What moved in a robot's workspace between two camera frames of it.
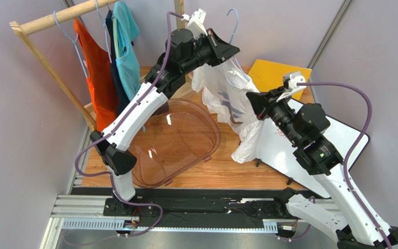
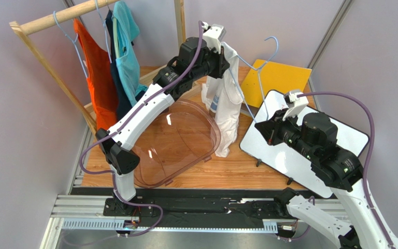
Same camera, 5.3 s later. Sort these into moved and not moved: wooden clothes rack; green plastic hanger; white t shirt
Moved: white t shirt
Not moved: green plastic hanger; wooden clothes rack
